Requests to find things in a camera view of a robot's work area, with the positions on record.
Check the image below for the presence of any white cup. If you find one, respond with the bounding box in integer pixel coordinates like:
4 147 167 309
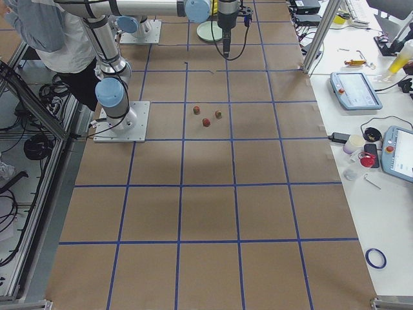
343 134 365 154

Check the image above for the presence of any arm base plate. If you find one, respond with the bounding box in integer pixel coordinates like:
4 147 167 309
120 19 162 45
92 101 150 143

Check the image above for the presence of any teach pendant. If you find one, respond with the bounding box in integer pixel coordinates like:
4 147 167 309
330 72 383 110
381 126 413 182

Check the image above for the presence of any gold handled tool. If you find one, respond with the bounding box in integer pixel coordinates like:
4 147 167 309
344 59 367 67

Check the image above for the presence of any teach pendant far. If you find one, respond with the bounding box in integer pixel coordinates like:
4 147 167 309
330 72 383 110

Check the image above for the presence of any yellow bottle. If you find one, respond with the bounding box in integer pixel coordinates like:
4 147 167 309
384 40 412 81

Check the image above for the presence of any strawberry three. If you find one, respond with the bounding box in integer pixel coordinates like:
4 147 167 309
202 118 211 127

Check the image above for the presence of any person in white shirt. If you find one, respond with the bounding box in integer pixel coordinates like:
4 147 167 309
1 1 99 111

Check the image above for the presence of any red round object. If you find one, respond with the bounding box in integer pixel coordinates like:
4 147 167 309
358 152 376 168

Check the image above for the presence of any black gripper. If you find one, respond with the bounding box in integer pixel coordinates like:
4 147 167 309
222 29 231 58

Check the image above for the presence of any light green plate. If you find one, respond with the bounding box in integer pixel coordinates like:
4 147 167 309
196 21 223 42

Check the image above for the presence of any aluminium frame post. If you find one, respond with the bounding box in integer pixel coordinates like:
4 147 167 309
302 0 341 74

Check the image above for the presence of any teach pendant near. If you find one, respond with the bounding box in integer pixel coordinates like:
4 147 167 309
381 126 413 182

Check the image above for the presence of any blue tape roll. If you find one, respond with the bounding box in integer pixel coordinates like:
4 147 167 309
365 248 387 269

